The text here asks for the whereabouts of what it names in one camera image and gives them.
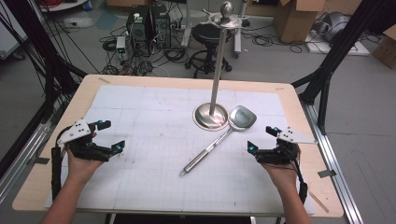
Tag person's left hand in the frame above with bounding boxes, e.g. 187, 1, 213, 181
65, 132, 105, 189

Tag black computer tower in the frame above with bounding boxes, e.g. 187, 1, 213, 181
150, 3, 173, 49
125, 5, 153, 58

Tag white round table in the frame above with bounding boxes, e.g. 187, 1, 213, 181
38, 0, 90, 14

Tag white metal stand leg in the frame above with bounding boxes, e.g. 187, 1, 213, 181
233, 0, 250, 59
180, 0, 193, 49

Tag aluminium rail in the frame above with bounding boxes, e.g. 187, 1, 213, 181
300, 101, 365, 224
0, 120, 53, 204

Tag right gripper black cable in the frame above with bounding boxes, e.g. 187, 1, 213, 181
289, 148, 309, 205

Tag large metal spoon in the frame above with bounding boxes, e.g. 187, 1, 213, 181
178, 105, 258, 177

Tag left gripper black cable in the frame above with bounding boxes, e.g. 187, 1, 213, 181
50, 125, 75, 202

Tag thin wooden stick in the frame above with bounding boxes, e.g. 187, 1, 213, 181
307, 189, 331, 215

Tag white grid mat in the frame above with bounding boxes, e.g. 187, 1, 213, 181
43, 84, 316, 216

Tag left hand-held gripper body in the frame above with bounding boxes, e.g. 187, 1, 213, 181
56, 119, 112, 162

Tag large open cardboard box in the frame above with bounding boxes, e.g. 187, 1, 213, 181
273, 0, 327, 44

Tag stainless steel utensil rack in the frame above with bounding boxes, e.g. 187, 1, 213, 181
191, 0, 252, 132

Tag black metal frame stand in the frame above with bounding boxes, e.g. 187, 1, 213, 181
0, 0, 89, 179
290, 0, 396, 136

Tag grey rounded device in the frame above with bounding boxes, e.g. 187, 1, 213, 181
314, 11, 351, 43

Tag person's right hand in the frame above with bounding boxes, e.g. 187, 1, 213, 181
261, 145, 303, 191

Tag small silver box green light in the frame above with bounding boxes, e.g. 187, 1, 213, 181
115, 35, 127, 54

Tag tangle of floor cables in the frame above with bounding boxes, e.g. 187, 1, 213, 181
98, 24, 191, 77

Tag black round stool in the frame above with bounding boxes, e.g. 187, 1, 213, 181
184, 22, 233, 79

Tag black floor cable loops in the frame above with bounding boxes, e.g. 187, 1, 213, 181
242, 28, 304, 54

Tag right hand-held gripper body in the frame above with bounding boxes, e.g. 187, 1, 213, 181
255, 125, 318, 166

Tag small cardboard box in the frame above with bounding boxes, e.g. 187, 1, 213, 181
371, 24, 396, 70

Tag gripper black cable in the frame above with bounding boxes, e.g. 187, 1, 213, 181
50, 125, 75, 202
289, 148, 309, 205

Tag white flat board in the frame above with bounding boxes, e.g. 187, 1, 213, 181
304, 30, 372, 57

